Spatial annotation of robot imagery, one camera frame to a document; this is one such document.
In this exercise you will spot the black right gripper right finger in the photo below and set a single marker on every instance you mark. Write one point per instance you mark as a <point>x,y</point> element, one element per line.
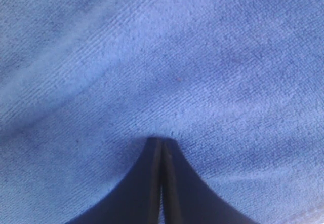
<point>186,198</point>

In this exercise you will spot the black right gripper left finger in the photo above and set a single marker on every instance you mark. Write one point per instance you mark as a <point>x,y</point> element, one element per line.
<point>136,199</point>

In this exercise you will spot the blue terry towel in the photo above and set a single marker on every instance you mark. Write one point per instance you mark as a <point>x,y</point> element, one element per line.
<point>239,84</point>

